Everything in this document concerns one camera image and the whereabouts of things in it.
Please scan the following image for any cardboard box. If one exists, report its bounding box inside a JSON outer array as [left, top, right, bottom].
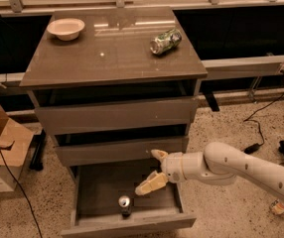
[[0, 105, 34, 192]]

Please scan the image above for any grey open bottom drawer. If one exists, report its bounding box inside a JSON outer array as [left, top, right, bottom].
[[62, 159, 196, 238]]

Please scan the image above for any black floor cable left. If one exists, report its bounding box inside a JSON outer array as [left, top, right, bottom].
[[0, 111, 44, 238]]

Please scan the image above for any green soda can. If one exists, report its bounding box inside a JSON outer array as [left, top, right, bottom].
[[150, 28, 182, 56]]

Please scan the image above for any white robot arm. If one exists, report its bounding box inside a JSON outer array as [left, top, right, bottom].
[[135, 142, 284, 202]]

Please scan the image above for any white bowl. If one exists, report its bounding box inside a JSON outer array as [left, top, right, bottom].
[[47, 18, 85, 41]]

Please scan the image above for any grey middle drawer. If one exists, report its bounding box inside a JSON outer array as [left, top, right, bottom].
[[56, 136, 189, 167]]

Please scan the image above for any black power adapter cable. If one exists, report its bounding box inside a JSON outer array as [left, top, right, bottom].
[[242, 67, 284, 156]]

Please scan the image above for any grey top drawer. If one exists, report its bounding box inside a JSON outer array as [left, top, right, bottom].
[[35, 97, 197, 135]]

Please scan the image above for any grey drawer cabinet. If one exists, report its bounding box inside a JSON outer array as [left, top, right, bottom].
[[19, 6, 209, 171]]

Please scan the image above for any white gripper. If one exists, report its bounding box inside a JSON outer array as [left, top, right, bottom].
[[135, 149, 184, 195]]

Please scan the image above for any black stand leg left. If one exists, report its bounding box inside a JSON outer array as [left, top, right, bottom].
[[29, 130, 46, 171]]

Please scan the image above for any redbull can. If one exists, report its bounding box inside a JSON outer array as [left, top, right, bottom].
[[118, 195, 133, 217]]

